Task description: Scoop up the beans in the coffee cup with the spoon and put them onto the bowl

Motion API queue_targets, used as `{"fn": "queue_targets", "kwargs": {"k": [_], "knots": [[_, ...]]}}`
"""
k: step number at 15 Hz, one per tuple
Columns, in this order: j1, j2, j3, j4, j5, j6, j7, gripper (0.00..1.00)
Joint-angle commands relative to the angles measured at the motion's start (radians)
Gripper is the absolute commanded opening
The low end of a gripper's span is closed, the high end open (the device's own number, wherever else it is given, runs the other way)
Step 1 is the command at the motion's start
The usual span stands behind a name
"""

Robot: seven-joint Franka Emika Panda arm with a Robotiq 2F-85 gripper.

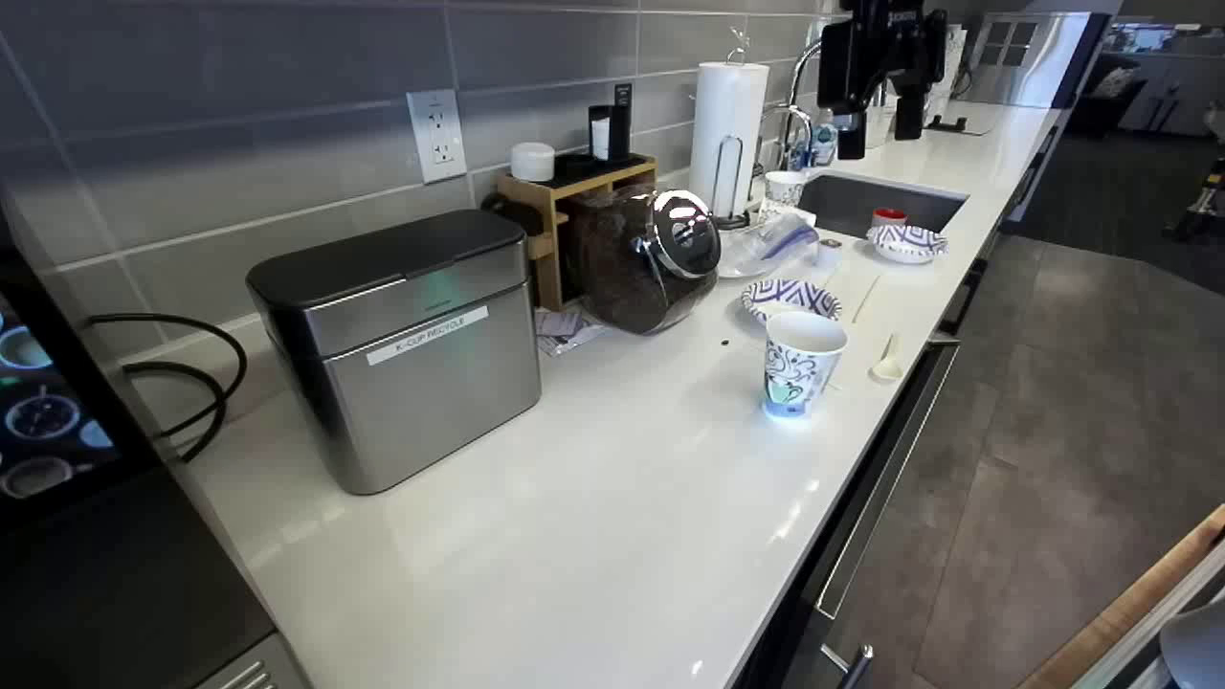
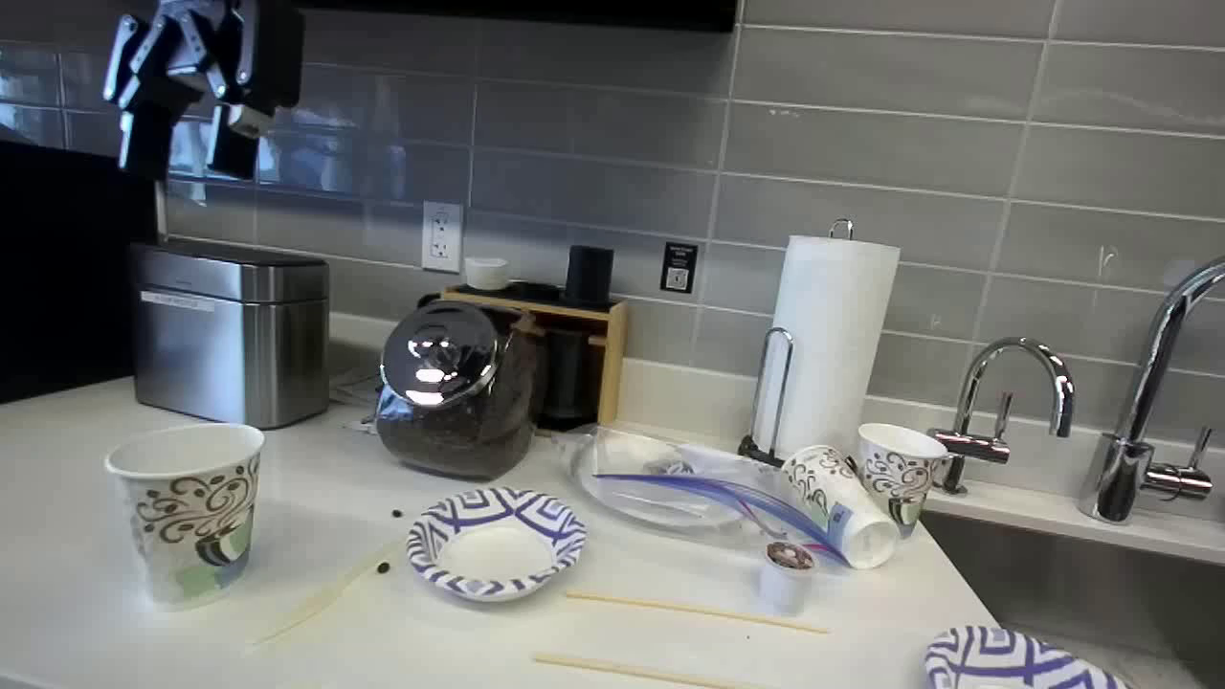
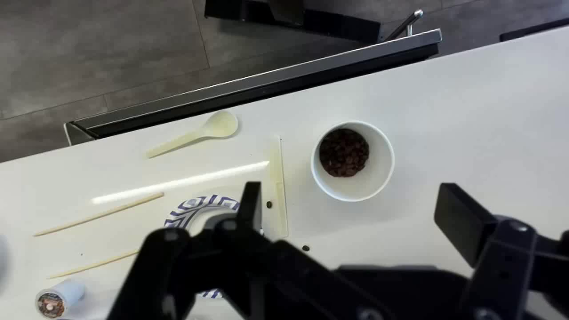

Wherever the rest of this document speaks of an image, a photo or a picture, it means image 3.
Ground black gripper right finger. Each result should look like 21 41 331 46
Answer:
434 183 496 266

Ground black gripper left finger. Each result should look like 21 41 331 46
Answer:
237 181 262 231

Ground cream plastic spoon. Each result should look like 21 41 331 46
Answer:
146 112 240 158

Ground patterned paper coffee cup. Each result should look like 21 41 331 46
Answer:
310 121 397 202

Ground small coffee pod cup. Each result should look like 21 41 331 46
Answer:
36 279 86 318

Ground wooden stir stick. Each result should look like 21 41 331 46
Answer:
34 192 164 236
48 250 139 279
270 137 288 238

